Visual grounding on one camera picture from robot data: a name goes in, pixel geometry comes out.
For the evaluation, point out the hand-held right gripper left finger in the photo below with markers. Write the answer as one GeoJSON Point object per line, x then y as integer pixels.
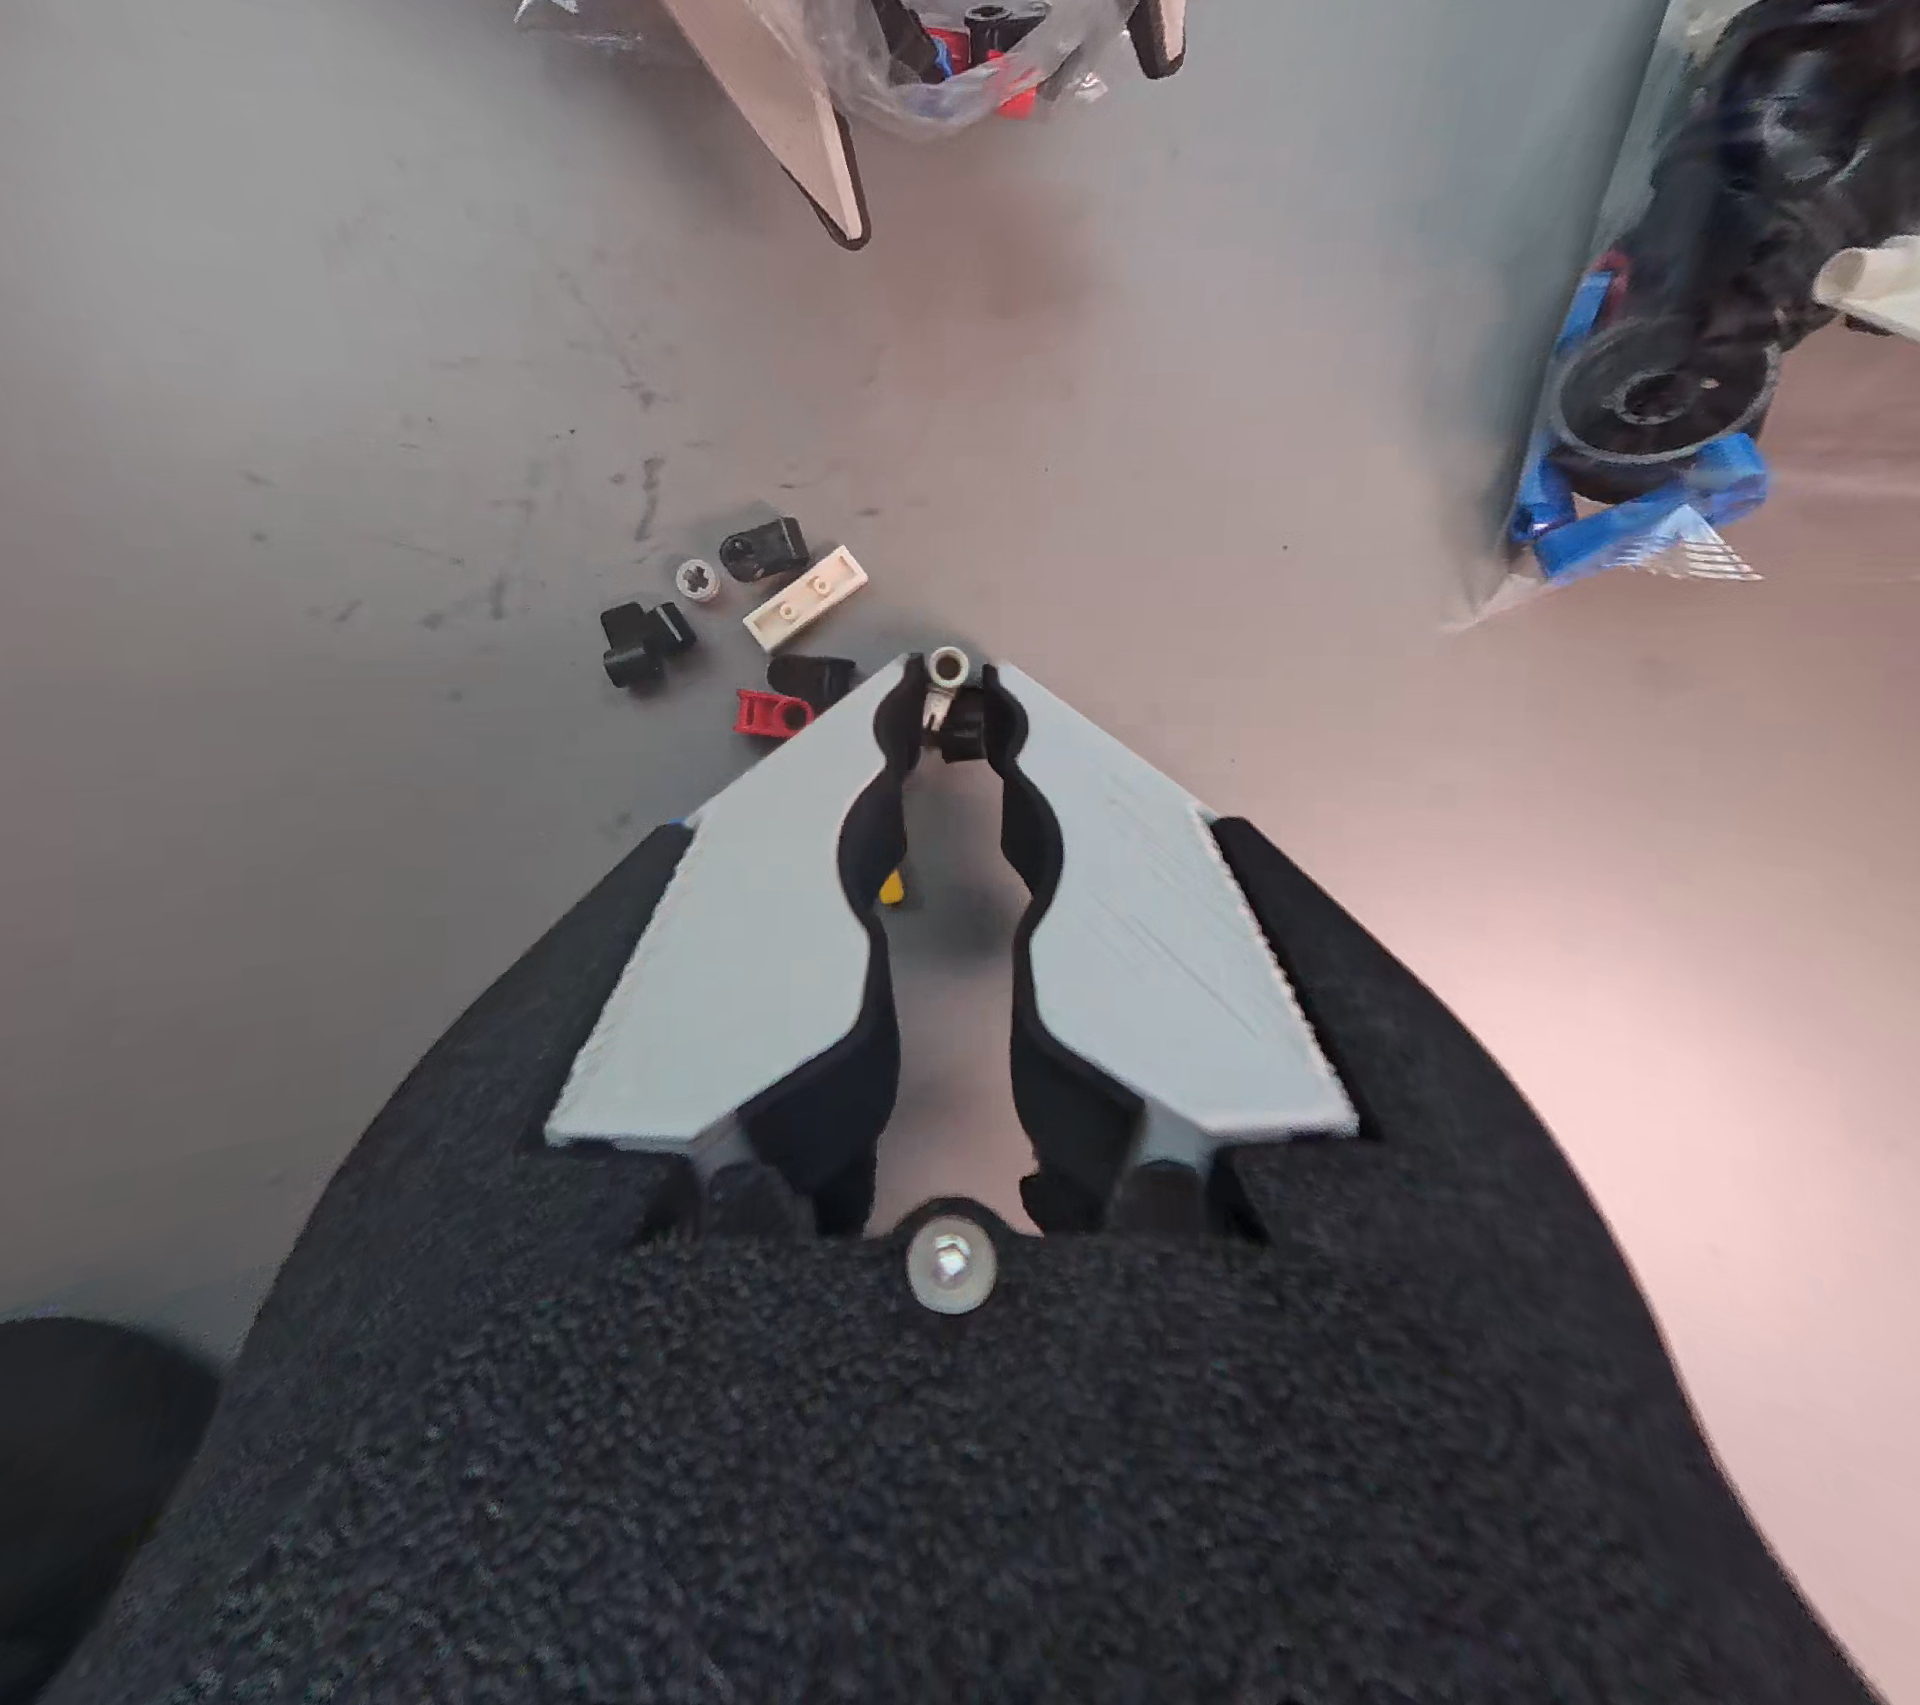
{"type": "Point", "coordinates": [735, 968]}

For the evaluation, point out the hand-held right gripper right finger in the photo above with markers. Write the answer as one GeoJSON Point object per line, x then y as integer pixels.
{"type": "Point", "coordinates": [1170, 968]}

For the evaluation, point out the grey black toy connector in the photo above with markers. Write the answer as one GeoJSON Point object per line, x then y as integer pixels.
{"type": "Point", "coordinates": [947, 667]}

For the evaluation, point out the pile of mixed toy pieces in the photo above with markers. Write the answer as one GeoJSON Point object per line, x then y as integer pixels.
{"type": "Point", "coordinates": [802, 604]}

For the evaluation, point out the large clear toy brick bag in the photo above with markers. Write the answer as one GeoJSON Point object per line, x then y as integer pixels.
{"type": "Point", "coordinates": [1727, 236]}

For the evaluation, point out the grey desk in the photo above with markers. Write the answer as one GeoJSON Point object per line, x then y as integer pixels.
{"type": "Point", "coordinates": [375, 236]}

